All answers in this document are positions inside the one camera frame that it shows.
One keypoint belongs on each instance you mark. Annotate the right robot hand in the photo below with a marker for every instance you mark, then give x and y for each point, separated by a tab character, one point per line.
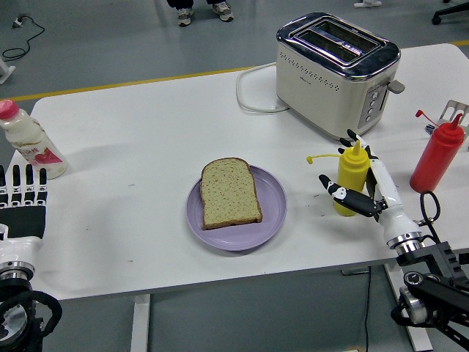
397	220

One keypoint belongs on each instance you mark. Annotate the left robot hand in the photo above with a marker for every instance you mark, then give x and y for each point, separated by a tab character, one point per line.
20	247

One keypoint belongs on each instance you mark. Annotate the yellow squeeze bottle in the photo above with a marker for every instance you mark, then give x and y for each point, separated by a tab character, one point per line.
351	172

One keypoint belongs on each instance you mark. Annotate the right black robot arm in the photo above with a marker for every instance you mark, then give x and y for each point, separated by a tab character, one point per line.
428	286

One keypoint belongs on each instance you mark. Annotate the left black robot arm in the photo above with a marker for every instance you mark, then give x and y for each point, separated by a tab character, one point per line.
14	308

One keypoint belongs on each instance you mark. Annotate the slice of bread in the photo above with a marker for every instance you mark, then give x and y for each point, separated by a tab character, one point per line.
229	194

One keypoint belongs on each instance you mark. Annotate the white table leg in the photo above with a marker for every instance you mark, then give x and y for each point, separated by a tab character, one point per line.
141	322
394	282

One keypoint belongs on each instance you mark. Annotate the grey box under table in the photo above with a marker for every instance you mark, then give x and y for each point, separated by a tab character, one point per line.
355	271

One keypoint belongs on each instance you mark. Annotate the red squeeze bottle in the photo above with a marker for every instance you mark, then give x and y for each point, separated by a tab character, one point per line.
434	161

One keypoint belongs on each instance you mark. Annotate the milk bottle with pink cap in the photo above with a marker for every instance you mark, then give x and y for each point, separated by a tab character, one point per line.
29	139

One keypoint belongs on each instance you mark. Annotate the metal spatula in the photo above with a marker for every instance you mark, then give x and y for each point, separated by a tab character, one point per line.
454	110

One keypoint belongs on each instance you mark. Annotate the purple plate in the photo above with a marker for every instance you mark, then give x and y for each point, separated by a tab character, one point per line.
271	220

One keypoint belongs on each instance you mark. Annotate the cream and chrome toaster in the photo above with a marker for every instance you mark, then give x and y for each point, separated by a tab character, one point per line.
315	80

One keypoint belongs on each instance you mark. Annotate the white stand base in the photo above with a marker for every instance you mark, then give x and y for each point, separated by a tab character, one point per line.
5	71

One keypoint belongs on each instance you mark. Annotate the black office chair base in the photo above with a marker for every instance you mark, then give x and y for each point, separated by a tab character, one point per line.
448	12

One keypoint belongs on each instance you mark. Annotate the white floor object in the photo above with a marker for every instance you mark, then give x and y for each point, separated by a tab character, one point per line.
366	3

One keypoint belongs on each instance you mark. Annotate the grey sneaker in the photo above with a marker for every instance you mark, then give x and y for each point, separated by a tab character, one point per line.
185	16
224	11

